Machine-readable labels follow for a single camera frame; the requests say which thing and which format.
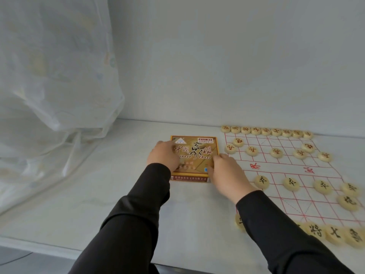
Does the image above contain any person's right forearm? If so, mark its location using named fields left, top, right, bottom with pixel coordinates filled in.
left=236, top=190, right=355, bottom=274

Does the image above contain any white cardboard box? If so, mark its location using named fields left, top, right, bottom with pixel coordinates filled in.
left=170, top=135, right=221, bottom=183

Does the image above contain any round black-marked chess piece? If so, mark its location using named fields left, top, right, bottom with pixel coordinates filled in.
left=336, top=194, right=360, bottom=212
left=254, top=175, right=270, bottom=190
left=341, top=182, right=362, bottom=197
left=313, top=179, right=333, bottom=195
left=235, top=213, right=247, bottom=232
left=343, top=227, right=365, bottom=249
left=282, top=177, right=301, bottom=192
left=303, top=222, right=326, bottom=241
left=324, top=225, right=346, bottom=246

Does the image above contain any person's right hand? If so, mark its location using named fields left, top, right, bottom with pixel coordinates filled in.
left=205, top=153, right=259, bottom=205

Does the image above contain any thin dark floor cable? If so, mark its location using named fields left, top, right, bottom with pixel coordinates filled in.
left=0, top=250, right=34, bottom=261

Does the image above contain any sheer white curtain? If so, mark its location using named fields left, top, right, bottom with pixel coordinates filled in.
left=0, top=0, right=125, bottom=214

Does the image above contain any person's left forearm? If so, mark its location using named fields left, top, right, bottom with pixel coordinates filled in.
left=68, top=163, right=171, bottom=274

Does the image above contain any person's left hand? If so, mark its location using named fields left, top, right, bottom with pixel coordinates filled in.
left=146, top=140, right=181, bottom=172

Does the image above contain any red grid xiangqi board sheet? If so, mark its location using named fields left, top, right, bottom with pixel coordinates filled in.
left=223, top=131, right=365, bottom=243

